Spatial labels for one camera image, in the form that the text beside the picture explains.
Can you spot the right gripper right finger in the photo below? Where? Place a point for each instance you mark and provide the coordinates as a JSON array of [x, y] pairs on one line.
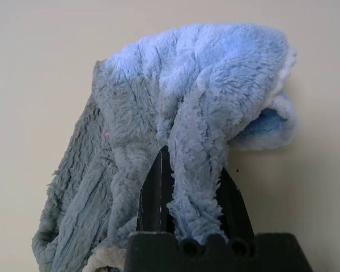
[[235, 209]]

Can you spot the fluffy blue rag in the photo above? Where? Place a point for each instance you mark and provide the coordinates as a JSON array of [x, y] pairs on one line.
[[187, 85]]

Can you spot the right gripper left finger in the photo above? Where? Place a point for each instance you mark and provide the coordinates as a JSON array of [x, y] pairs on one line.
[[156, 198]]

